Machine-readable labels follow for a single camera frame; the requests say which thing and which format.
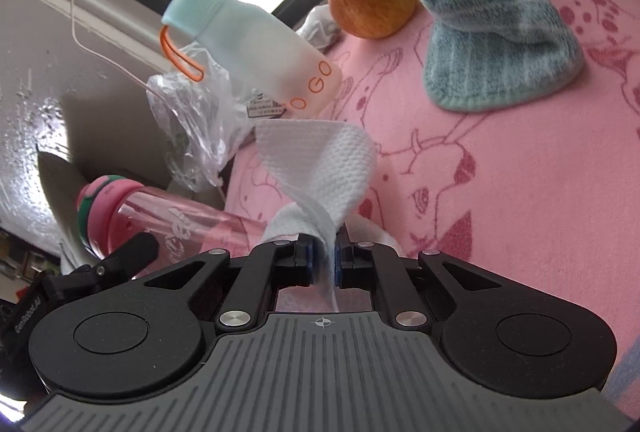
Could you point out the pale teal frosted bottle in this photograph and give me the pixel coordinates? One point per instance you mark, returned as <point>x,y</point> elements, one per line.
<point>260,47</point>

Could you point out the teal striped towel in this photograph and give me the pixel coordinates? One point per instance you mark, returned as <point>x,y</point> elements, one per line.
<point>490,42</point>

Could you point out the crumpled plastic wrapper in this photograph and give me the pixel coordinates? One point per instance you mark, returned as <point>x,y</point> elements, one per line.
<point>317,27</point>

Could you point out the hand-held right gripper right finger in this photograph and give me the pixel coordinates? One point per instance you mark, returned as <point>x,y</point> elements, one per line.
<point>340,262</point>

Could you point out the white paper towel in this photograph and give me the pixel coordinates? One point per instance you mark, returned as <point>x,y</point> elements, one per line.
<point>330,162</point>

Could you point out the pink water bottle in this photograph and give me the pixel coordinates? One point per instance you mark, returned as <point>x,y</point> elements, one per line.
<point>200,227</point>

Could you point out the white printed label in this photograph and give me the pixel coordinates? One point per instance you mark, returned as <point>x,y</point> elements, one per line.
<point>267,107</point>

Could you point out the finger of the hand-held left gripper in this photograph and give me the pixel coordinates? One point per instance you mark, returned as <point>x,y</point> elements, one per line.
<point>132,254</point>

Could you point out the clear plastic bag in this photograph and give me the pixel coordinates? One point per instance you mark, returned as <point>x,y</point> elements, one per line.
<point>195,112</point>

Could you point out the pink printed blanket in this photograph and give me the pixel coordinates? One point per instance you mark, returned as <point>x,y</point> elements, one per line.
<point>525,192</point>

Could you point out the beige pillow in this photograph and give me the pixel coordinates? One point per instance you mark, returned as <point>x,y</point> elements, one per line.
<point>60,192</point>

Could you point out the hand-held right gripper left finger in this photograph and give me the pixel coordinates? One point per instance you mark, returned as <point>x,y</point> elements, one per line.
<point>310,264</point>

